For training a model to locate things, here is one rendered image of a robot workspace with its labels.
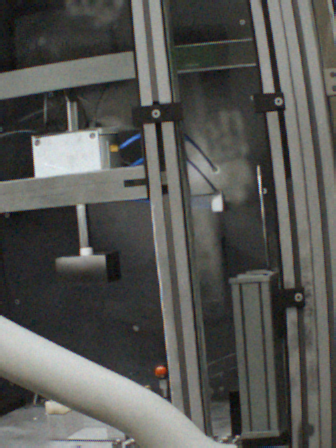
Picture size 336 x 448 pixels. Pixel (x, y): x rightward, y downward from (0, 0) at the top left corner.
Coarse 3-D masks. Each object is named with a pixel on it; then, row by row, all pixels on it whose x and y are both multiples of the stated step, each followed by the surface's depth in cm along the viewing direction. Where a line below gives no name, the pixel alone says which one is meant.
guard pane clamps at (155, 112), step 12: (264, 96) 173; (276, 96) 172; (132, 108) 179; (144, 108) 178; (156, 108) 178; (168, 108) 177; (180, 108) 177; (264, 108) 173; (276, 108) 172; (132, 120) 179; (144, 120) 178; (156, 120) 178; (168, 120) 177; (180, 120) 177; (300, 288) 174; (276, 300) 175; (288, 300) 174; (300, 300) 174
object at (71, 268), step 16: (80, 208) 204; (80, 224) 204; (80, 240) 205; (64, 256) 206; (80, 256) 203; (96, 256) 202; (112, 256) 204; (64, 272) 204; (80, 272) 203; (96, 272) 202; (112, 272) 204
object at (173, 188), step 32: (160, 32) 177; (160, 64) 177; (160, 96) 178; (160, 128) 179; (160, 160) 180; (160, 192) 179; (160, 224) 179; (160, 256) 180; (192, 320) 179; (192, 352) 179; (192, 384) 180; (192, 416) 180
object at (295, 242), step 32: (256, 0) 172; (256, 32) 173; (288, 64) 172; (288, 96) 172; (288, 128) 173; (288, 160) 173; (288, 192) 174; (288, 224) 174; (288, 256) 174; (288, 288) 174; (288, 320) 175; (288, 352) 175; (0, 416) 222
